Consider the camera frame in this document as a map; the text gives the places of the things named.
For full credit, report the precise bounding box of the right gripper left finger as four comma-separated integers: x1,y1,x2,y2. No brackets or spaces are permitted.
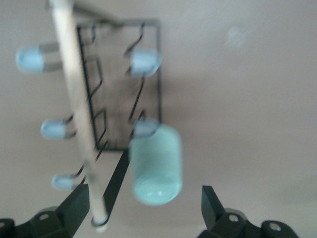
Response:
0,184,90,238

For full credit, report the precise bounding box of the black wire cup holder rack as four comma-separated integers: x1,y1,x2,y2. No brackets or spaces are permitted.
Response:
14,0,163,234

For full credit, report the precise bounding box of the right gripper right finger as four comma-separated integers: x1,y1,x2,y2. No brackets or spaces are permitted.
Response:
198,185,298,238

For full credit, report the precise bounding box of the mint green plastic cup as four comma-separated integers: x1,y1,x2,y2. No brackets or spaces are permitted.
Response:
128,123,184,207

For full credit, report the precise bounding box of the brown table cover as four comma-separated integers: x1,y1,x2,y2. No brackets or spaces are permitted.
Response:
0,0,317,238

